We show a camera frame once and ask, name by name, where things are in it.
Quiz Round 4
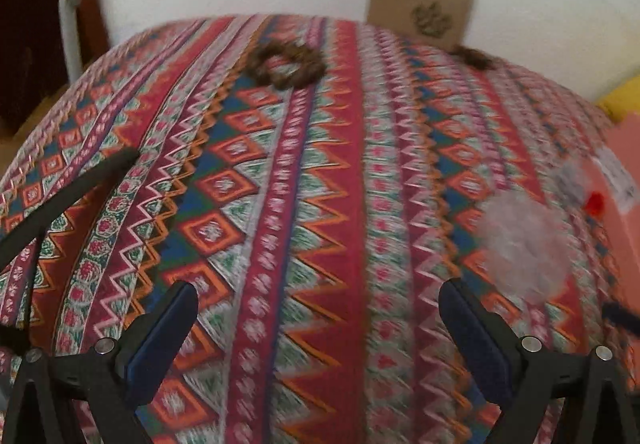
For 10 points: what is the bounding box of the red patterned tablecloth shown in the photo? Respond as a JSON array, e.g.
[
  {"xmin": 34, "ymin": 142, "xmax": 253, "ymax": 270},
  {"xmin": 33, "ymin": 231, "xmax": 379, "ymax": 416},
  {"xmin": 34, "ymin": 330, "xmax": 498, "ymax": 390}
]
[{"xmin": 1, "ymin": 16, "xmax": 636, "ymax": 443}]

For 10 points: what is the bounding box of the white pipe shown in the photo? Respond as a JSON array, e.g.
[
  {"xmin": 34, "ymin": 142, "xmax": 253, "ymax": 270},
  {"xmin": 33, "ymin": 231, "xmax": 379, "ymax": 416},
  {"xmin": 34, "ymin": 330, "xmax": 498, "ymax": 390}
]
[{"xmin": 58, "ymin": 0, "xmax": 82, "ymax": 84}]

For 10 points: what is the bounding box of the brown scrunchie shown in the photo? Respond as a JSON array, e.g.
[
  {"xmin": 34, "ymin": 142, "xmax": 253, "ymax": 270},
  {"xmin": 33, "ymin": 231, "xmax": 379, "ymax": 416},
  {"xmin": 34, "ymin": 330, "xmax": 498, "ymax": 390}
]
[{"xmin": 244, "ymin": 40, "xmax": 326, "ymax": 90}]

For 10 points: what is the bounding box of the brown cardboard box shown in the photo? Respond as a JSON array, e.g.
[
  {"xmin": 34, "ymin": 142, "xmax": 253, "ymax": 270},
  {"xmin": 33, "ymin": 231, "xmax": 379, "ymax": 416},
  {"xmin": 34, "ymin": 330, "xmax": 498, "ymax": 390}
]
[{"xmin": 367, "ymin": 0, "xmax": 475, "ymax": 52}]

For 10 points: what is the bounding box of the black tripod leg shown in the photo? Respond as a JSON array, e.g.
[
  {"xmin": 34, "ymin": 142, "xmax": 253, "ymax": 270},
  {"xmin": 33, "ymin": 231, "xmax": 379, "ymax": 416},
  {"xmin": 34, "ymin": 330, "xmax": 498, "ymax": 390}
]
[{"xmin": 1, "ymin": 147, "xmax": 140, "ymax": 357}]

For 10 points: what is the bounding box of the yellow cushion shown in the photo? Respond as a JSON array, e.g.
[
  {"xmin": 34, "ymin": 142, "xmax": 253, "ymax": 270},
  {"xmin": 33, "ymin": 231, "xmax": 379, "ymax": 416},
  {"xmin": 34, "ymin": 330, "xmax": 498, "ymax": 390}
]
[{"xmin": 596, "ymin": 75, "xmax": 640, "ymax": 123}]

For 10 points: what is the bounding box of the clear plastic wrapper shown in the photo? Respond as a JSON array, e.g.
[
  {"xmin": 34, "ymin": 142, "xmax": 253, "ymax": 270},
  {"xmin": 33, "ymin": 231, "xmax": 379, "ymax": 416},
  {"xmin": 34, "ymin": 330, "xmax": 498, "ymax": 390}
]
[{"xmin": 476, "ymin": 190, "xmax": 572, "ymax": 304}]

